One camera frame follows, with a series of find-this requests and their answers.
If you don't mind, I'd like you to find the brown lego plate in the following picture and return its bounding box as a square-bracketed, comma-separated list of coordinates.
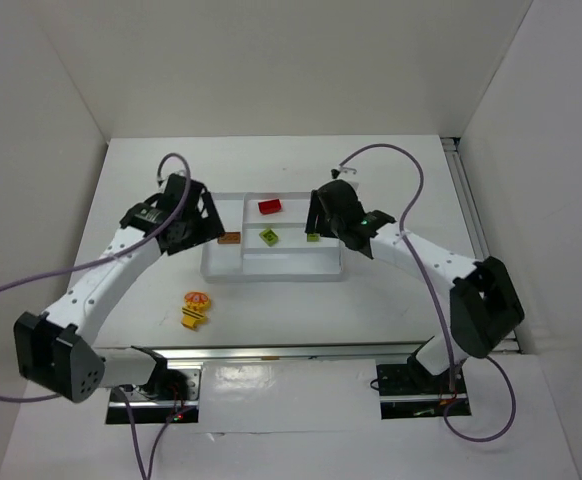
[217, 231, 241, 245]

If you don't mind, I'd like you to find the red lego brick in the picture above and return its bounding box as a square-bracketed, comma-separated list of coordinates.
[257, 198, 283, 216]

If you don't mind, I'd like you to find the yellow orange lego stack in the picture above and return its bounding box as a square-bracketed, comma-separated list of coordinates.
[181, 291, 211, 331]

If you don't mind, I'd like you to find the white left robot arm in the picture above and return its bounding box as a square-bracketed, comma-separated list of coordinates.
[14, 174, 225, 403]

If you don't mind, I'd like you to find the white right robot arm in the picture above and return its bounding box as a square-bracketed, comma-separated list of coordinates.
[305, 180, 525, 388]

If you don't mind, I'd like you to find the white divided sorting tray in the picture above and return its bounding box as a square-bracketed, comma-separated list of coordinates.
[200, 192, 344, 283]

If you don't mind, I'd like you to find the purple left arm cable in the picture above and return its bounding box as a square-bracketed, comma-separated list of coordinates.
[0, 152, 195, 480]

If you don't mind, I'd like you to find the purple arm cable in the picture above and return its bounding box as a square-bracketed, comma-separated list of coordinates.
[338, 143, 517, 443]
[0, 152, 195, 480]

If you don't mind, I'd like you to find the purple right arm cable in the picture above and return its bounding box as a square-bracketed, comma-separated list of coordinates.
[338, 143, 517, 443]

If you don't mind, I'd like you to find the aluminium front rail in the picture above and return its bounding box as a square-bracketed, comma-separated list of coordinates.
[151, 342, 420, 363]

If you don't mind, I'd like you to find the aluminium rail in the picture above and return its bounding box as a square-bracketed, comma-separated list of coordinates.
[151, 342, 420, 363]
[441, 138, 525, 354]

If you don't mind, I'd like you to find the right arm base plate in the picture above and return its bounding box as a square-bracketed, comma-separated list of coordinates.
[369, 363, 471, 420]

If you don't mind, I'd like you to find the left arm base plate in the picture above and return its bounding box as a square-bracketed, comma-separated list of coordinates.
[122, 362, 202, 425]

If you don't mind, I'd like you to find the aluminium right side rail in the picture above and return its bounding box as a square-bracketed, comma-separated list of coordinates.
[441, 138, 525, 354]

